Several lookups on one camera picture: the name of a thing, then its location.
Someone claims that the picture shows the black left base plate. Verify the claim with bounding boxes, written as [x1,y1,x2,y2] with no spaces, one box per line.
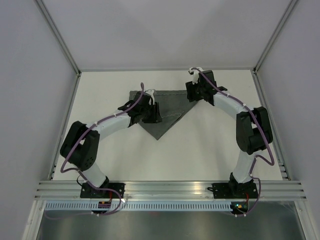
[80,182,125,199]

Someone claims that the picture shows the aluminium front rail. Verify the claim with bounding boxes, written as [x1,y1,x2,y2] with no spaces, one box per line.
[34,180,307,201]

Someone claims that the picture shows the aluminium frame post left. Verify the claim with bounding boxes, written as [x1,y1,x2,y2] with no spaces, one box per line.
[34,0,81,77]

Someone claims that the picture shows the aluminium frame post right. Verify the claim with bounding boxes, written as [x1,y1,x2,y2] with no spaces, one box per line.
[252,0,300,74]

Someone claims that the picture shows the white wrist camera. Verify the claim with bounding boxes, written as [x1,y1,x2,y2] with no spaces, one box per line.
[188,67,203,85]
[144,89,156,105]

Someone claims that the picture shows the aluminium right side rail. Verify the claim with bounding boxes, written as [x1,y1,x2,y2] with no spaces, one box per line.
[250,70,292,181]

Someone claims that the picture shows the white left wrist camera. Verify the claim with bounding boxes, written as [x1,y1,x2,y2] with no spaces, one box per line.
[144,89,156,105]

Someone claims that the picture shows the grey cloth napkin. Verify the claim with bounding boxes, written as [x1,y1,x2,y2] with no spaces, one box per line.
[139,90,197,140]

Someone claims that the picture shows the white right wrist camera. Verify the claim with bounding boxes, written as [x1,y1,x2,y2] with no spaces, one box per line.
[188,67,203,85]

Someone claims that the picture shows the white slotted cable duct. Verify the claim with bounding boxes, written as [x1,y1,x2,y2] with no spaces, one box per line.
[45,200,232,212]

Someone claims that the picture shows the aluminium frame post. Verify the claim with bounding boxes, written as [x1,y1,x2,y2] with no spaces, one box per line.
[34,0,81,77]
[252,0,300,74]

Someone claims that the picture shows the aluminium rail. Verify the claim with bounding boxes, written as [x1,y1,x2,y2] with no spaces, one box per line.
[46,72,82,180]
[250,70,292,181]
[34,180,307,201]

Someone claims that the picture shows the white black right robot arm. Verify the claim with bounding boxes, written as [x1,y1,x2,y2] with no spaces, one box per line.
[185,67,275,199]

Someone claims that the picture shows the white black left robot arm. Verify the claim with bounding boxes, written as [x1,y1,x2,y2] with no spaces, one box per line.
[59,89,162,198]

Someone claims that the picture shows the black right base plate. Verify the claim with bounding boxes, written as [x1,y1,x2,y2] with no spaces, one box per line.
[208,181,258,199]

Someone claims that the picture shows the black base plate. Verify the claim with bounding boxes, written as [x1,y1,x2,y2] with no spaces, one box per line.
[208,181,258,199]
[80,182,125,199]

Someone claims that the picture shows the aluminium left side rail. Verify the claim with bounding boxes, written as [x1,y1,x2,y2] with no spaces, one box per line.
[46,72,82,180]

